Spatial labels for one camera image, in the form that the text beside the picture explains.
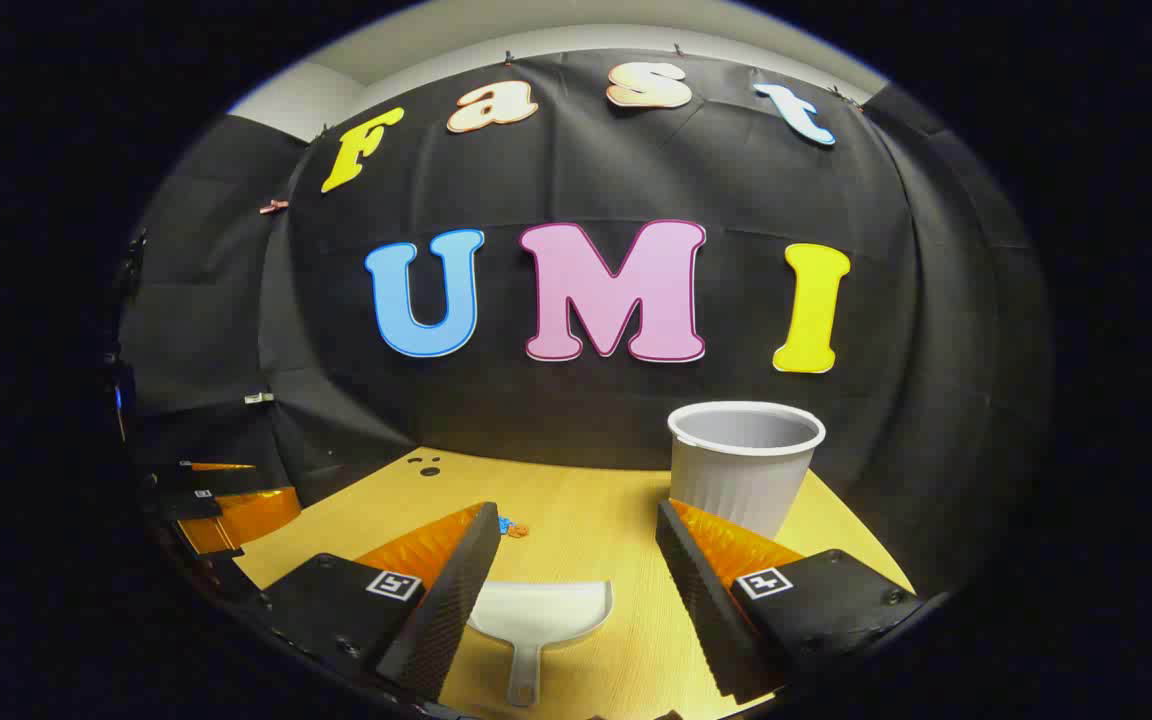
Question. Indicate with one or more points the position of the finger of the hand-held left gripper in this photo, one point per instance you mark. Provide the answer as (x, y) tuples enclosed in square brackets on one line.
[(206, 478), (236, 520)]

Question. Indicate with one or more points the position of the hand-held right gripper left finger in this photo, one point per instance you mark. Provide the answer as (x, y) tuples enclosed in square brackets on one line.
[(456, 600)]

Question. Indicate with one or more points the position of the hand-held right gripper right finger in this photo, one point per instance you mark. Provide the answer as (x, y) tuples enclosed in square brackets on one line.
[(701, 610)]

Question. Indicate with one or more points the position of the white plastic dustpan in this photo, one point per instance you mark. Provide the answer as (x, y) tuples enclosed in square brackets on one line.
[(536, 612)]

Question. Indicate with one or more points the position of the white ribbed garbage bin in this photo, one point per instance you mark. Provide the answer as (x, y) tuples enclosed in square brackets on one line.
[(736, 480)]

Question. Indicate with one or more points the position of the wooden desktop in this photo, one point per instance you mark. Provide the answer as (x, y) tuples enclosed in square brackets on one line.
[(586, 520)]

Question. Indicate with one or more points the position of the red cloth clip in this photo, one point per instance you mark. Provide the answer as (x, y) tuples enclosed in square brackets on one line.
[(274, 206)]

